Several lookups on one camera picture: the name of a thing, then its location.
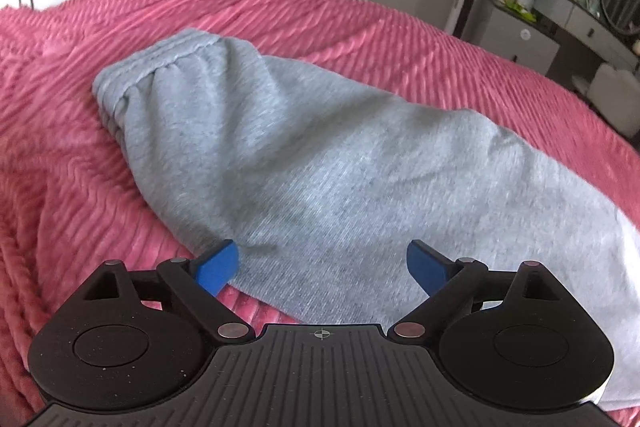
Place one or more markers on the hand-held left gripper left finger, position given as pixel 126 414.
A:
pixel 216 264

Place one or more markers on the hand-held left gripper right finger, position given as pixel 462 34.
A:
pixel 425 264

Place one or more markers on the grey pants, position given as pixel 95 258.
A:
pixel 320 167

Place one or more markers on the pink ribbed blanket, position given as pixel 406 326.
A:
pixel 65 167

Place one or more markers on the white drawer cabinet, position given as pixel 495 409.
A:
pixel 520 37

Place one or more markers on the white chair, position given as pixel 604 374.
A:
pixel 612 92

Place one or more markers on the green tray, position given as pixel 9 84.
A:
pixel 515 9

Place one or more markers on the grey vanity desk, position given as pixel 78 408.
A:
pixel 585 22

